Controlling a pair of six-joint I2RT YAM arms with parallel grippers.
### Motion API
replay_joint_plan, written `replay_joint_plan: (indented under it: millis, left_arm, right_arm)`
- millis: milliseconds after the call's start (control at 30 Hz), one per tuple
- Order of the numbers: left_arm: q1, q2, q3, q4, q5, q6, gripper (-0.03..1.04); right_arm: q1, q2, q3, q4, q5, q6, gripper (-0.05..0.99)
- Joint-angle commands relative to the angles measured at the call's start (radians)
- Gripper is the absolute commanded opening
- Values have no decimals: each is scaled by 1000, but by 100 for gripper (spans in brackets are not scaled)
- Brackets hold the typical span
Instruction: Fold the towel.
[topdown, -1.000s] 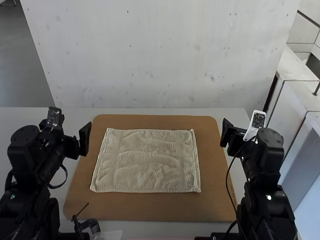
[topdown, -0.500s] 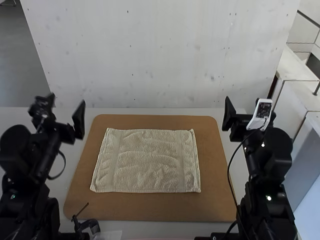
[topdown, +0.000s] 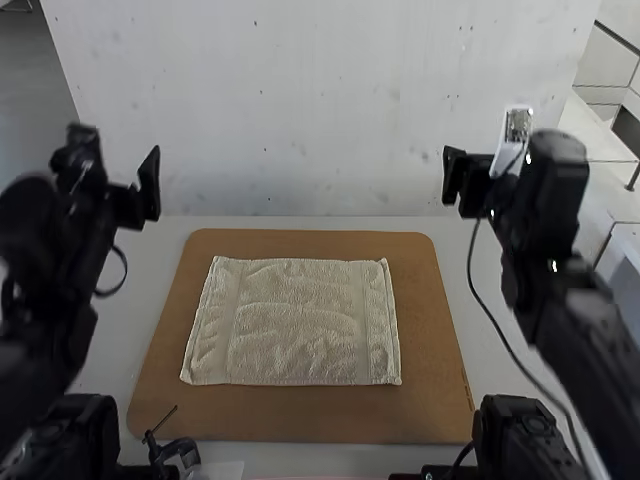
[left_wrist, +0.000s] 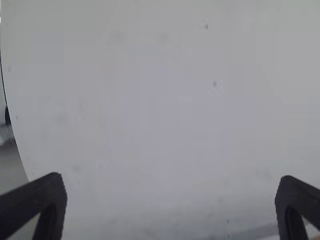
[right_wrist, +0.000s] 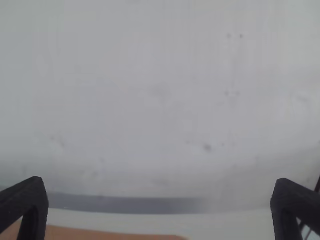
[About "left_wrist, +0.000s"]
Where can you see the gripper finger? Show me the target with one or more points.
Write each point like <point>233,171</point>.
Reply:
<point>23,203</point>
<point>303,197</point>

